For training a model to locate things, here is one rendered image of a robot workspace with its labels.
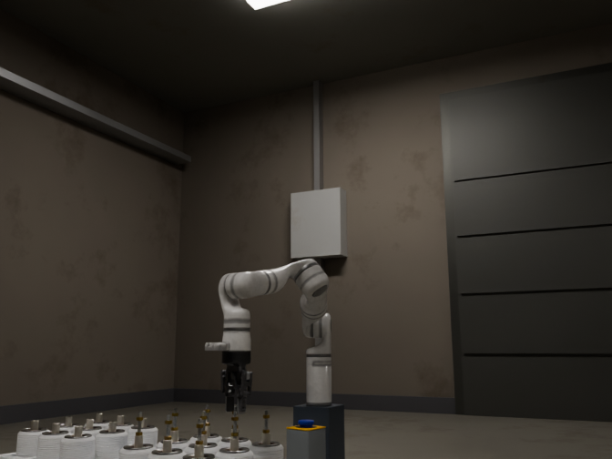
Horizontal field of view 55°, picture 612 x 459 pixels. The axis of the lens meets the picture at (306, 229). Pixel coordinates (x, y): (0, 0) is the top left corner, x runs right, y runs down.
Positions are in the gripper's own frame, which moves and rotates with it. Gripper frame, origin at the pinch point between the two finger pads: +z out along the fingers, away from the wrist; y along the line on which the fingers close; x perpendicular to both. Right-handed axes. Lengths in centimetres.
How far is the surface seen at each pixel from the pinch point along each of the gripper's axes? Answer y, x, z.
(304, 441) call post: -17.3, -9.9, 7.0
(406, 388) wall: 217, -258, 18
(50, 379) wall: 336, -16, 8
